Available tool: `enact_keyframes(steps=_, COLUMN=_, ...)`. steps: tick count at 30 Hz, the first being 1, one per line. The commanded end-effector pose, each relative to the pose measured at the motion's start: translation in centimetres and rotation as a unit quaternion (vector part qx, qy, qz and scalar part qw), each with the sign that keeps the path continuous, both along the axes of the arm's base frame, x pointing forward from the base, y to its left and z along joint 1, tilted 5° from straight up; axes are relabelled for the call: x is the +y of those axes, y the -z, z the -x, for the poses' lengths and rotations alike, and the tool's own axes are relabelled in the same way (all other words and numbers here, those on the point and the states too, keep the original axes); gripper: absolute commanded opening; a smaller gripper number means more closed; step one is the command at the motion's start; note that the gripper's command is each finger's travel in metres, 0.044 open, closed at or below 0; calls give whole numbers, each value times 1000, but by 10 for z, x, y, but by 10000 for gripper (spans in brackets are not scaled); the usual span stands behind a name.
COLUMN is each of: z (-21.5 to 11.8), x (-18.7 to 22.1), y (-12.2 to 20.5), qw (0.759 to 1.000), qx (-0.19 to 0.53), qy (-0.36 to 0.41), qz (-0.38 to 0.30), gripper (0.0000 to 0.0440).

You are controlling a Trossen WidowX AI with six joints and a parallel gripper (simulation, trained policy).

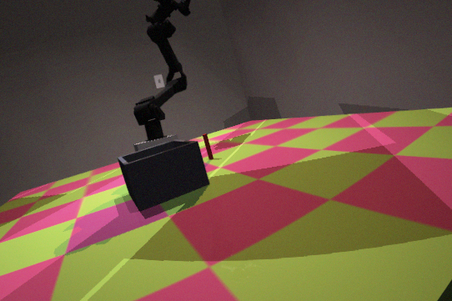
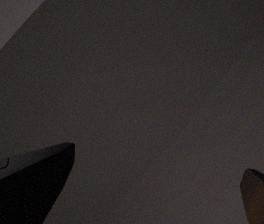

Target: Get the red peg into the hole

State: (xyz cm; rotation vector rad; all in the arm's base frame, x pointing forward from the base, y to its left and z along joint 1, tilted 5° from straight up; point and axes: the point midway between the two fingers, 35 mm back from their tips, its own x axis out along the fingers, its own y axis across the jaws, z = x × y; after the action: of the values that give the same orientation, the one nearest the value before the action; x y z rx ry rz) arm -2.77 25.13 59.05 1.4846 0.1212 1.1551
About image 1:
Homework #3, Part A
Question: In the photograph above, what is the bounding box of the red peg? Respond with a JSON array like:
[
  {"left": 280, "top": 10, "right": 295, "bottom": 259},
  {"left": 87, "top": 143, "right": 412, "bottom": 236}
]
[{"left": 203, "top": 134, "right": 213, "bottom": 160}]

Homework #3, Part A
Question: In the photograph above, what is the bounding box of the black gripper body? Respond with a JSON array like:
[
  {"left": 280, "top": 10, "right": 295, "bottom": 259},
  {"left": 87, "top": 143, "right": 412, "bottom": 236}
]
[{"left": 157, "top": 0, "right": 190, "bottom": 17}]

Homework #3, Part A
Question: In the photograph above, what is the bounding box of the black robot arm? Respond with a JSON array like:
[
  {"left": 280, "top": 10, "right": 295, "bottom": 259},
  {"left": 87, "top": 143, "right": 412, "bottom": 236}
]
[{"left": 133, "top": 10, "right": 188, "bottom": 142}]

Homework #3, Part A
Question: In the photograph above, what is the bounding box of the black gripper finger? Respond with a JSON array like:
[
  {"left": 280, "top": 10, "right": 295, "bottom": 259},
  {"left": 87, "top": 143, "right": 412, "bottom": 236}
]
[{"left": 180, "top": 0, "right": 191, "bottom": 10}]

